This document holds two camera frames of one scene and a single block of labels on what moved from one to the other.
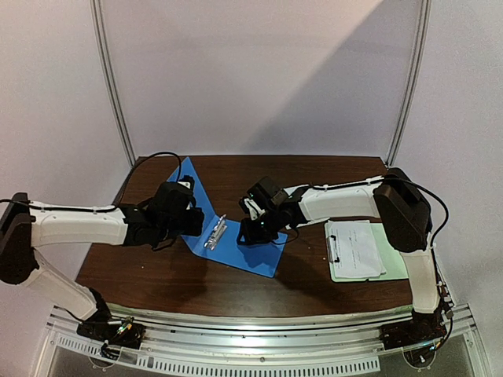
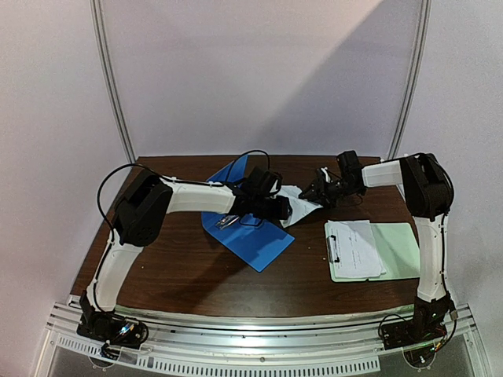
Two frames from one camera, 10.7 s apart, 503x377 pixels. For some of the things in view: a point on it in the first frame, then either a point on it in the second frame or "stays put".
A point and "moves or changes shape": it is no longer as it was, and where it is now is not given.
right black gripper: [249, 229] -> [321, 188]
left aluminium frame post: [108, 79] stays put
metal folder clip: [217, 234] -> [226, 221]
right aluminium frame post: [426, 14] stays put
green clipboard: [391, 260] stays put
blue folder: [263, 258] moves or changes shape
